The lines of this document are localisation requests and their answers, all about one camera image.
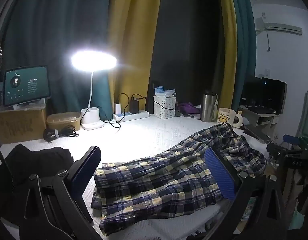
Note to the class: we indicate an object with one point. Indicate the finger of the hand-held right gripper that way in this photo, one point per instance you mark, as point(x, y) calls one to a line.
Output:
point(279, 148)
point(291, 139)

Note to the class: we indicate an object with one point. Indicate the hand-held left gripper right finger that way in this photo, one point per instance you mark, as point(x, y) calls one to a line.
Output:
point(219, 177)

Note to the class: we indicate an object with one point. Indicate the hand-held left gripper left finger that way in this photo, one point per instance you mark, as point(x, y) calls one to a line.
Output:
point(82, 177)

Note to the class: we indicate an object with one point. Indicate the plaid pants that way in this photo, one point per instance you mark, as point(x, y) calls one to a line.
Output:
point(156, 180)

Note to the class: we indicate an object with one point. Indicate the grey flat panel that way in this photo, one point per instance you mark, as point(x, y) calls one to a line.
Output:
point(256, 133)

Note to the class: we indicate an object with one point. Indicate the small beige desk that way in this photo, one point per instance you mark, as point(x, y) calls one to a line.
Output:
point(261, 118)

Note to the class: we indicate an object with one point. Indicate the black cloth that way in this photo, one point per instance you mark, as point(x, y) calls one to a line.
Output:
point(39, 160)

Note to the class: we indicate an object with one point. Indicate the black monitor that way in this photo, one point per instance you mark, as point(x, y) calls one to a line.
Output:
point(266, 92)

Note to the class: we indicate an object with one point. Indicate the small yellow duck figure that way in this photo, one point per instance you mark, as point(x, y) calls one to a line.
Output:
point(240, 112)

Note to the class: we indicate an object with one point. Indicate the tan lidded container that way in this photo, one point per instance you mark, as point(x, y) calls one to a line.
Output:
point(62, 122)

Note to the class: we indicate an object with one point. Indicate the white bear mug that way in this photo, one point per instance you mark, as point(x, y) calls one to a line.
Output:
point(225, 117)

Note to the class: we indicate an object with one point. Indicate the white desk lamp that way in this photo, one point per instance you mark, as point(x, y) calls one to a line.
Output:
point(90, 116)

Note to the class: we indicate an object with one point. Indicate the white papers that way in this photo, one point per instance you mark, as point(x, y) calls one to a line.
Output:
point(195, 115)

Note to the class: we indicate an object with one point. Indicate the steel tumbler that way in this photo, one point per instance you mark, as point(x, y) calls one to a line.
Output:
point(208, 107)

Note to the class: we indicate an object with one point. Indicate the purple cloth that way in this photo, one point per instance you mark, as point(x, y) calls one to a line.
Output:
point(189, 108)

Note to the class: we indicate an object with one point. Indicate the white power strip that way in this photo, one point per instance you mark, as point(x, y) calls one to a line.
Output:
point(129, 116)

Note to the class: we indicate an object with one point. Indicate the white charger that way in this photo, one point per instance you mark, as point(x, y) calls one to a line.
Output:
point(118, 108)

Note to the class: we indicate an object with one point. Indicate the cardboard box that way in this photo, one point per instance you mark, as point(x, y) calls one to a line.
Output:
point(16, 127)

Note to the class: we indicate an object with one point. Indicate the white plastic basket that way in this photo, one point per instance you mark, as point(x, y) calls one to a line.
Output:
point(164, 111)

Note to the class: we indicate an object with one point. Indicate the black charger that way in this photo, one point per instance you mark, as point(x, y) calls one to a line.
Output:
point(134, 106)

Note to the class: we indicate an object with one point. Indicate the white tablet stand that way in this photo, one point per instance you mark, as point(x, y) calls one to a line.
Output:
point(24, 103)

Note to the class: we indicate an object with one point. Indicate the blue plastic bag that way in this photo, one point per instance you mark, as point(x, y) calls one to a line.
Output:
point(162, 91)

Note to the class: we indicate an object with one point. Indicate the green curtain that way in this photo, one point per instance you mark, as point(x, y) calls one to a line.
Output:
point(56, 30)
point(245, 42)

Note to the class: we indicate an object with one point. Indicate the tablet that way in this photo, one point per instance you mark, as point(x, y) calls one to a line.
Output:
point(26, 85)

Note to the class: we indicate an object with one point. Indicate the air conditioner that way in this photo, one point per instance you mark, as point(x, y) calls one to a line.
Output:
point(281, 27)

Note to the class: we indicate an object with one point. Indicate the yellow curtain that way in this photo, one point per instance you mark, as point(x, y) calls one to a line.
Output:
point(134, 42)
point(230, 42)

